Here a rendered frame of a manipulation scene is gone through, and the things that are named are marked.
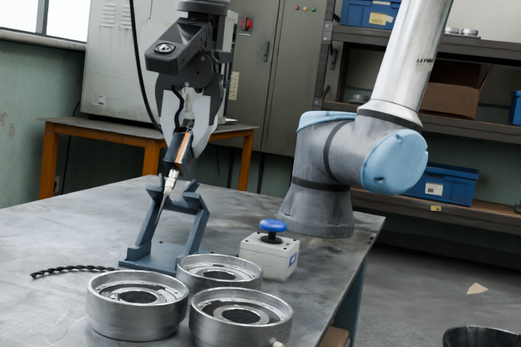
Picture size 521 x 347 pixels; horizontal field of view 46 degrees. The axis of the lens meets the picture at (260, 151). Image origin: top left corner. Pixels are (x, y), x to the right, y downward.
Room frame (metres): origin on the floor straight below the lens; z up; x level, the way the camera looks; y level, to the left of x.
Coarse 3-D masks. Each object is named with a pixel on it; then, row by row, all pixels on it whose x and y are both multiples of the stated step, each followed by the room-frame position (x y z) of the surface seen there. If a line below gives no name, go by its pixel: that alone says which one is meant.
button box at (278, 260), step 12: (252, 240) 0.86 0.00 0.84; (264, 240) 0.86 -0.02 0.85; (276, 240) 0.86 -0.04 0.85; (288, 240) 0.89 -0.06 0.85; (240, 252) 0.84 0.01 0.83; (252, 252) 0.84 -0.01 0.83; (264, 252) 0.84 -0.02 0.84; (276, 252) 0.83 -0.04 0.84; (288, 252) 0.83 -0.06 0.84; (264, 264) 0.83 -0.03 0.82; (276, 264) 0.83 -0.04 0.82; (288, 264) 0.84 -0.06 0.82; (264, 276) 0.83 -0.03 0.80; (276, 276) 0.83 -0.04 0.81; (288, 276) 0.85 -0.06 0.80
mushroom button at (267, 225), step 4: (264, 220) 0.87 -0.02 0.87; (268, 220) 0.87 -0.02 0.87; (272, 220) 0.87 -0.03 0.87; (276, 220) 0.88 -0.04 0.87; (260, 224) 0.86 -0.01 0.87; (264, 224) 0.86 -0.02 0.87; (268, 224) 0.85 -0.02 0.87; (272, 224) 0.85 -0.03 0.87; (276, 224) 0.86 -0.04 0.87; (280, 224) 0.86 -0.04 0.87; (284, 224) 0.86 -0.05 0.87; (264, 228) 0.85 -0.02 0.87; (268, 228) 0.85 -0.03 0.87; (272, 228) 0.85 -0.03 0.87; (276, 228) 0.85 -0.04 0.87; (280, 228) 0.85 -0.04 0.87; (284, 228) 0.86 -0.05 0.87; (268, 232) 0.87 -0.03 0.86; (272, 232) 0.86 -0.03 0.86; (276, 232) 0.87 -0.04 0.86; (268, 236) 0.87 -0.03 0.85; (272, 236) 0.86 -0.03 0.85
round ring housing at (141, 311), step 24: (96, 288) 0.64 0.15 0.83; (144, 288) 0.65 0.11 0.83; (168, 288) 0.66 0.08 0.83; (96, 312) 0.59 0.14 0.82; (120, 312) 0.58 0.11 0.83; (144, 312) 0.58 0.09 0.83; (168, 312) 0.59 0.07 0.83; (120, 336) 0.58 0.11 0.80; (144, 336) 0.58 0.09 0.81; (168, 336) 0.60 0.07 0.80
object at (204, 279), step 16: (192, 256) 0.76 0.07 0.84; (208, 256) 0.78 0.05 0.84; (224, 256) 0.78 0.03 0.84; (176, 272) 0.72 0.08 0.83; (208, 272) 0.74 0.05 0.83; (224, 272) 0.75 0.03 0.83; (256, 272) 0.75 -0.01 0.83; (192, 288) 0.69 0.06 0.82; (208, 288) 0.68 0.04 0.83; (256, 288) 0.71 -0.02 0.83
